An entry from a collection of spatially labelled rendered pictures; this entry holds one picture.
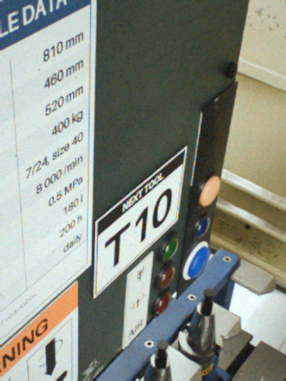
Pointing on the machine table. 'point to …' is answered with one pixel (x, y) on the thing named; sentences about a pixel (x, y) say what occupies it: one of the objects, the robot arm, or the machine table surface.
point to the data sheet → (44, 151)
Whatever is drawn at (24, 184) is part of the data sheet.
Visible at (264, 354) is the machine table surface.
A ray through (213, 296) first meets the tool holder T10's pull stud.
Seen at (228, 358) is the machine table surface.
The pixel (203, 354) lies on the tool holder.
